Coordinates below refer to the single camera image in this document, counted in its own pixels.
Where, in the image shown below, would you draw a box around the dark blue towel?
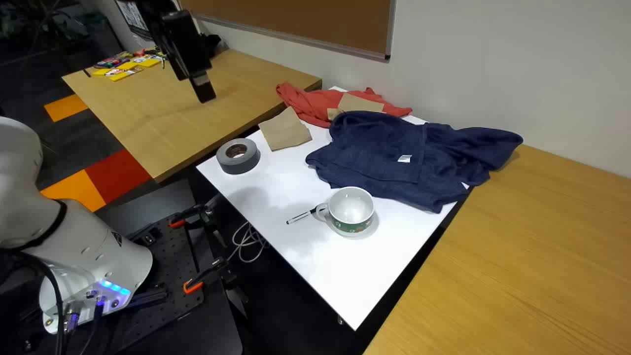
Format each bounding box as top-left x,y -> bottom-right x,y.
306,111 -> 523,214

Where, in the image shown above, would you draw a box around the red orange cloth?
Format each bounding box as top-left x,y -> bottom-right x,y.
276,82 -> 412,129

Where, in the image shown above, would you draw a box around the white cable bundle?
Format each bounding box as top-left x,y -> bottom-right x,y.
231,222 -> 266,265

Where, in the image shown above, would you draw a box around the white ceramic cup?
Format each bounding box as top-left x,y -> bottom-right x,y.
314,188 -> 375,237

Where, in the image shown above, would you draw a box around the cork notice board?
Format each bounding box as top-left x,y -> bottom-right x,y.
178,0 -> 397,62

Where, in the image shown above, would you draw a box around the white table board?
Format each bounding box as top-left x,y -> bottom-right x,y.
197,125 -> 456,332

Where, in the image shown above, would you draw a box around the black marker pen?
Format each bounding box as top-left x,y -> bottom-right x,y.
286,208 -> 318,226

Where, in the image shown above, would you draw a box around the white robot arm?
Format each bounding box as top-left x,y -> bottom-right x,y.
0,117 -> 203,336

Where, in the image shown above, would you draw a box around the far wooden table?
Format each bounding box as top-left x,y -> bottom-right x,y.
63,50 -> 322,182

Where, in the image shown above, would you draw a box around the tan cloth on red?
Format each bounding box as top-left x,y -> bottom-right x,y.
327,95 -> 383,123

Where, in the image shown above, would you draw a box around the yellow items on table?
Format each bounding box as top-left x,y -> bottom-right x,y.
87,50 -> 164,84

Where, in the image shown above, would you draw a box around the orange handled clamp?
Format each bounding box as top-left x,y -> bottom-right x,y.
182,259 -> 227,297
170,208 -> 213,230

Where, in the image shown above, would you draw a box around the grey duct tape roll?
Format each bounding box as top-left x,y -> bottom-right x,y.
217,139 -> 260,174

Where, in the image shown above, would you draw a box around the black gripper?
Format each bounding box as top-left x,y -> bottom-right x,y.
160,11 -> 215,103

